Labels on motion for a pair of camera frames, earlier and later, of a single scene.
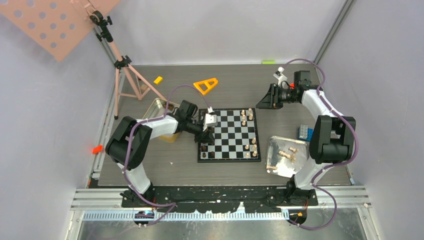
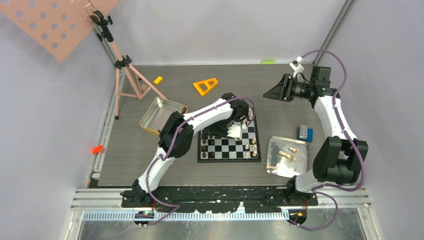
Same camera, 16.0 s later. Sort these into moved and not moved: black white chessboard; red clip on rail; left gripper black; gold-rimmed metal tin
Moved: left gripper black
Not moved: gold-rimmed metal tin; red clip on rail; black white chessboard
